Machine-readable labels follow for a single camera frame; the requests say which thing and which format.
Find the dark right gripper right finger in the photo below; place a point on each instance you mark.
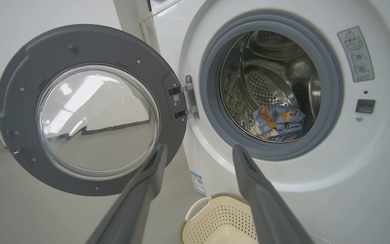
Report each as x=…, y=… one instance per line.
x=269, y=213

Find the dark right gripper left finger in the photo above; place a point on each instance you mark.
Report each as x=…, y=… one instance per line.
x=137, y=203

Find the blue garment with white lining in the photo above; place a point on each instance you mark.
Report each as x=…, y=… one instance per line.
x=266, y=134

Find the blue garment with orange print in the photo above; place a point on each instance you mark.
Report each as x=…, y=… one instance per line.
x=283, y=117

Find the round black glass washer door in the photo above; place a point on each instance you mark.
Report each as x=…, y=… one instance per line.
x=22, y=101

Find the white front-load washing machine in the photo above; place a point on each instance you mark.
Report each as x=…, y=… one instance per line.
x=350, y=169

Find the metal door hinge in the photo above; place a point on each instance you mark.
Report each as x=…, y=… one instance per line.
x=191, y=98

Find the perforated steel washer drum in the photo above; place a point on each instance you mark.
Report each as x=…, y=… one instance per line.
x=266, y=74

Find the black door latch socket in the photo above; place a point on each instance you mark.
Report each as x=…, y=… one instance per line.
x=365, y=106

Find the cream perforated laundry basket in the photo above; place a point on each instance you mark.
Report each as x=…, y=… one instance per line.
x=215, y=220

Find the blue energy label sticker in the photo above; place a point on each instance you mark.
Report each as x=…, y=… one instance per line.
x=198, y=183

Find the grey warning sticker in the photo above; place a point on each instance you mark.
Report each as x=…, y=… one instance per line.
x=355, y=54

